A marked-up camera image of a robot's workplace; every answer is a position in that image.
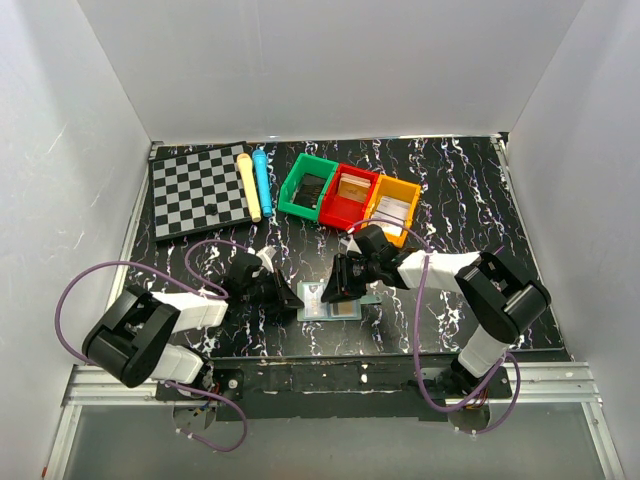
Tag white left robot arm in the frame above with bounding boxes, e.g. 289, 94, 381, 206
82, 247, 304, 400

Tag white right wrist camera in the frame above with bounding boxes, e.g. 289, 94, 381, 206
339, 231, 361, 254

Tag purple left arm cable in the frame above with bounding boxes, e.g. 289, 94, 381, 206
54, 238, 249, 454

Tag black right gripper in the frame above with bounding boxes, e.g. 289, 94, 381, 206
320, 253, 379, 303

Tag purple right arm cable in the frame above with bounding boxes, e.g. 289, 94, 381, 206
347, 218, 522, 435

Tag green plastic bin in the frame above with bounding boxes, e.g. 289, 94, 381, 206
278, 154, 338, 222

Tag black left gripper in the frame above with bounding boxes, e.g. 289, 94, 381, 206
242, 268, 304, 315

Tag mint green card holder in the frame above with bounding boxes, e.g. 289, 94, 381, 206
296, 282, 382, 322

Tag orange plastic bin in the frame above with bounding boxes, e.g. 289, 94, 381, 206
364, 175, 421, 247

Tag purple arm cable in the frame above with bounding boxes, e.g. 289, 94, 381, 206
54, 238, 249, 454
347, 218, 522, 435

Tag cream yellow marker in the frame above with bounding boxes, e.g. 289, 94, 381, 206
236, 153, 262, 223

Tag black cards in green bin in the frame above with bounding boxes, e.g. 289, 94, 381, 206
292, 173, 326, 209

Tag white cards in orange bin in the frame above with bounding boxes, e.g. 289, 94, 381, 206
371, 196, 410, 236

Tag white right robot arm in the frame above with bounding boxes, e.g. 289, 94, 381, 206
322, 224, 551, 398

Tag blue marker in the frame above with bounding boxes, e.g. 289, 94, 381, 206
252, 148, 273, 217

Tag gold striped credit card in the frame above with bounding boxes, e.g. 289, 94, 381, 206
330, 301, 359, 319

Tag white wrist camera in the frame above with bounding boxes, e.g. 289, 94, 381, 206
256, 245, 276, 273
339, 231, 361, 254

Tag white VIP credit card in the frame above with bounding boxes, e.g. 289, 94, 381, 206
297, 282, 329, 321

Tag tan cards in red bin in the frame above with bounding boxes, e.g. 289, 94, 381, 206
337, 173, 371, 203

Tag black grey checkerboard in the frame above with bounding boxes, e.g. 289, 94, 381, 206
149, 142, 251, 241

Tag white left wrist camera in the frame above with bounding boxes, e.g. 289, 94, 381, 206
256, 245, 276, 273

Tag red plastic bin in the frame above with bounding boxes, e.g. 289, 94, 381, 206
318, 163, 379, 230

